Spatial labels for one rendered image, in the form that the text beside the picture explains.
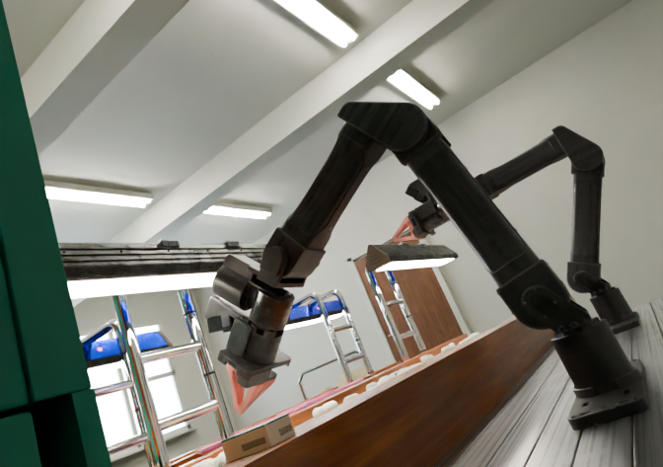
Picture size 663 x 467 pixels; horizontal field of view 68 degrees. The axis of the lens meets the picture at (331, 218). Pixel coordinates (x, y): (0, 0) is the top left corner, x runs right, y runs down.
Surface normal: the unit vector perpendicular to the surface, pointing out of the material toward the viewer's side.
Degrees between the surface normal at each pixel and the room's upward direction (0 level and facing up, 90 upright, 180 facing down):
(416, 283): 90
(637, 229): 90
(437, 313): 90
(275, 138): 90
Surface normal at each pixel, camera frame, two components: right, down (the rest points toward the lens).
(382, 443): 0.75, -0.48
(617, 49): -0.52, -0.06
